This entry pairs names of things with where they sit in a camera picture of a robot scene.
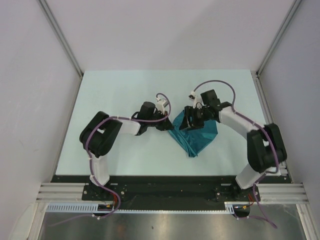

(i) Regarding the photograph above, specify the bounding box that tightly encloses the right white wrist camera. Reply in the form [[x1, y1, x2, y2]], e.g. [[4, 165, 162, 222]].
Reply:
[[188, 91, 203, 109]]

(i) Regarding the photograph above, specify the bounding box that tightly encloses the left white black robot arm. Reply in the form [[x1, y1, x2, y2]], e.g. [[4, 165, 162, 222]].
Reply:
[[79, 98, 174, 200]]

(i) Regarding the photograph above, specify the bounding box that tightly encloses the white slotted cable duct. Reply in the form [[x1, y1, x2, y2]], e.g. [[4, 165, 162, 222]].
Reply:
[[46, 201, 237, 214]]

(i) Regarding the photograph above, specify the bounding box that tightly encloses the right aluminium corner post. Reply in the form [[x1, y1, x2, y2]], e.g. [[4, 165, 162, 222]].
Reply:
[[255, 0, 303, 78]]

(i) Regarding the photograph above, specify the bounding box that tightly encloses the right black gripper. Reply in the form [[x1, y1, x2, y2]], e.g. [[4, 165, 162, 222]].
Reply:
[[179, 106, 210, 132]]

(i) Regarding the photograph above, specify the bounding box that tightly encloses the teal satin napkin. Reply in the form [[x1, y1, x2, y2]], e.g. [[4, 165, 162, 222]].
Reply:
[[168, 111, 218, 158]]

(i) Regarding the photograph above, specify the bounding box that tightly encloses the left aluminium corner post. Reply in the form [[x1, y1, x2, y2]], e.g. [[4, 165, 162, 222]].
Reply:
[[36, 0, 84, 79]]

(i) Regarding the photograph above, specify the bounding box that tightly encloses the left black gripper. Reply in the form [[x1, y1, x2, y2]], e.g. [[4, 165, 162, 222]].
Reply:
[[146, 109, 174, 131]]

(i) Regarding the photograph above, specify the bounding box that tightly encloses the aluminium corner post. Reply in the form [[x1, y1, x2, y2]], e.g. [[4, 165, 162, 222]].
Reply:
[[36, 0, 84, 79], [255, 0, 303, 78]]

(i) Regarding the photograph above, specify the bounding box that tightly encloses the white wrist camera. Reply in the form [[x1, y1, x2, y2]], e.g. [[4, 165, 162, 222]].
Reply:
[[155, 99, 168, 114], [188, 91, 203, 109]]

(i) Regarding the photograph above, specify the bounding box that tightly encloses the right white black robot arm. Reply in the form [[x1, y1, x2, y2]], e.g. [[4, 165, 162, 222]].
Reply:
[[179, 89, 287, 201]]

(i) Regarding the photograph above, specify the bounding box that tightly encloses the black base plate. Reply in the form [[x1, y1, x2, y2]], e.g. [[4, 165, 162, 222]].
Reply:
[[51, 174, 292, 217]]

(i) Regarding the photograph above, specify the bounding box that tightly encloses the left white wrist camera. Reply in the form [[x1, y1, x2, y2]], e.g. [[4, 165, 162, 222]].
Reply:
[[155, 99, 168, 114]]

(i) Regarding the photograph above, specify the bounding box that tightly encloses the purple cable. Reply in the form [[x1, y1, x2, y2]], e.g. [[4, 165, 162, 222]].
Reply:
[[193, 79, 281, 230], [84, 92, 172, 218]]

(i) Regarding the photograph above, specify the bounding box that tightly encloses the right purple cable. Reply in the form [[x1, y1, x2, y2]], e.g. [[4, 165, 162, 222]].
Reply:
[[193, 79, 281, 230]]

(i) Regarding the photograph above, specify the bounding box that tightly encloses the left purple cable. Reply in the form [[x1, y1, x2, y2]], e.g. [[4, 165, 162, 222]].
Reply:
[[84, 92, 172, 218]]

